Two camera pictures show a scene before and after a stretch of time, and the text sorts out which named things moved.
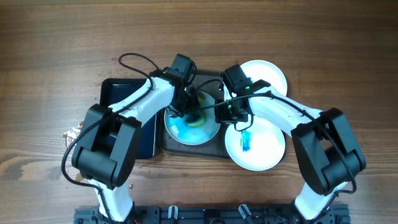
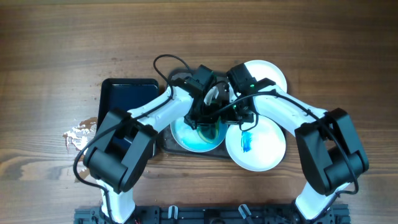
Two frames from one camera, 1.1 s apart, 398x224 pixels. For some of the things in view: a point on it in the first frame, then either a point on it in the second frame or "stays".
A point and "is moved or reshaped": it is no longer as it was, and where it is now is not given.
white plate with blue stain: (260, 147) stays
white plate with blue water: (198, 125) is moved or reshaped
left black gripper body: (187, 103) → (193, 117)
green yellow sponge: (197, 118) is moved or reshaped
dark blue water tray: (114, 91) stays
